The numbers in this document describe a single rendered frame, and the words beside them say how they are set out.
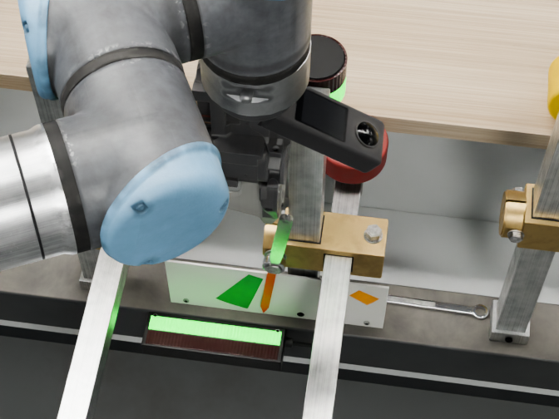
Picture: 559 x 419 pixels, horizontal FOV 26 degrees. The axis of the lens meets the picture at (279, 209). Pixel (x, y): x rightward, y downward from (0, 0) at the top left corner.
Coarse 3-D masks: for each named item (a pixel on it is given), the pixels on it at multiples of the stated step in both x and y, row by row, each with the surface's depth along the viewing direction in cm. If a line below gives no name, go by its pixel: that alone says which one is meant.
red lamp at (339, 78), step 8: (336, 40) 118; (344, 48) 117; (344, 56) 117; (344, 64) 116; (344, 72) 117; (312, 80) 115; (320, 80) 115; (328, 80) 115; (336, 80) 116; (344, 80) 118; (336, 88) 117
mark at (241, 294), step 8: (240, 280) 141; (248, 280) 141; (256, 280) 140; (232, 288) 143; (240, 288) 143; (248, 288) 142; (256, 288) 142; (224, 296) 145; (232, 296) 144; (240, 296) 144; (248, 296) 144; (240, 304) 146; (248, 304) 146
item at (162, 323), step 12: (156, 324) 146; (168, 324) 146; (180, 324) 146; (192, 324) 146; (204, 324) 146; (216, 324) 146; (216, 336) 145; (228, 336) 145; (240, 336) 145; (252, 336) 145; (264, 336) 145; (276, 336) 145
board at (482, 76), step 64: (0, 0) 148; (320, 0) 148; (384, 0) 148; (448, 0) 148; (512, 0) 148; (0, 64) 143; (192, 64) 143; (384, 64) 143; (448, 64) 143; (512, 64) 143; (384, 128) 140; (448, 128) 138; (512, 128) 138
